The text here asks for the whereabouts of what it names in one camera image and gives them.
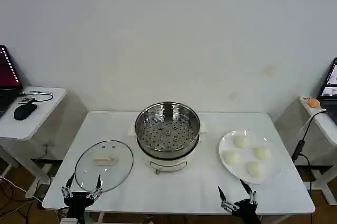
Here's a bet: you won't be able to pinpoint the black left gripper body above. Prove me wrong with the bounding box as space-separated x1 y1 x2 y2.
64 191 95 219

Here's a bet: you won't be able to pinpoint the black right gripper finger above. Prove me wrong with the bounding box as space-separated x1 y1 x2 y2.
240 179 258 205
217 186 239 213

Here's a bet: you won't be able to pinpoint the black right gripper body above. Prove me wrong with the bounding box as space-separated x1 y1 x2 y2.
232 198 261 224

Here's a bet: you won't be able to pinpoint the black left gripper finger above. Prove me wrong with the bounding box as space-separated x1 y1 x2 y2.
61 173 75 199
87 174 103 200

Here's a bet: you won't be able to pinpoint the white steamed bun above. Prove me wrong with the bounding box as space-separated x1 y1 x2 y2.
234 134 250 149
223 150 241 167
246 161 265 179
253 147 272 161

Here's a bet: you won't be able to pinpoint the oval glass lid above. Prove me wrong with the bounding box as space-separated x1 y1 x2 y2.
74 140 134 193

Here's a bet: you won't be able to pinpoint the white round plate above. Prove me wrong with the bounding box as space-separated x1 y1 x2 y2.
218 129 283 185

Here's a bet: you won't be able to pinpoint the white work table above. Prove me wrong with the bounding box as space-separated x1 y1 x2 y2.
42 110 316 224

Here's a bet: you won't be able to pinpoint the white electric cooker base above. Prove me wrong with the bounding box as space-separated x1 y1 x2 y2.
127 121 209 176

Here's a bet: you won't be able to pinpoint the white side table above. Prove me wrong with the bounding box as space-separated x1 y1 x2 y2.
299 95 337 205
0 86 67 199

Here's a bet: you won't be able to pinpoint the black computer mouse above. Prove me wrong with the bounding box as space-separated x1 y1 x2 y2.
13 103 38 121

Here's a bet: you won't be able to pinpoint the perforated steel steamer basket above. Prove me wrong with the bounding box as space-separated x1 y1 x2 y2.
134 101 201 153

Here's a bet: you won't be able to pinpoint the small orange object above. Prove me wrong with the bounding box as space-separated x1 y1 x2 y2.
307 98 321 109

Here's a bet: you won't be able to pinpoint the laptop with red screen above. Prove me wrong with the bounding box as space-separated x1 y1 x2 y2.
0 45 24 118

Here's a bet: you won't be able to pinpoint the laptop with white screen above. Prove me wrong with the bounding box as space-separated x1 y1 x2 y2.
318 57 337 125

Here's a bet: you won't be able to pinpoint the loose floor cables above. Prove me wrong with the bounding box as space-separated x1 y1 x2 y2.
0 174 44 224

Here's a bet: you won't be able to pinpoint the black cable with inline box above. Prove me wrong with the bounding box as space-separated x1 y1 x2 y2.
291 109 329 191

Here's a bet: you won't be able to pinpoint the white cable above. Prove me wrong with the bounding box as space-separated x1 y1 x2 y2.
299 112 318 137

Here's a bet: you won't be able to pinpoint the black adapter with cable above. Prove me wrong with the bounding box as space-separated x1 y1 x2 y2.
16 92 54 104

